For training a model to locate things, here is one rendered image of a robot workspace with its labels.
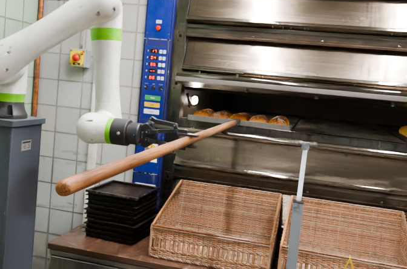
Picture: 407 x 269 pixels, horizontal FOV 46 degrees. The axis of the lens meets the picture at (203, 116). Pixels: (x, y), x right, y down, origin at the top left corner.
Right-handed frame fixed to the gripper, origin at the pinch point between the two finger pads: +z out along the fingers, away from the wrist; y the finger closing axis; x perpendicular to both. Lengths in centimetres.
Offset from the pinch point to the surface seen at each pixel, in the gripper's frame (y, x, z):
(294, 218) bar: 31, -39, 37
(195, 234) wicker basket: 48, -49, -5
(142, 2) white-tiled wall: -60, -100, -59
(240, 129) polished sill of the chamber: 4, -99, 3
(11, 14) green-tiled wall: -45, -74, -122
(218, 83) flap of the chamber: -19, -84, -8
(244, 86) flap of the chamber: -19, -84, 5
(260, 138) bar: 3, -61, 18
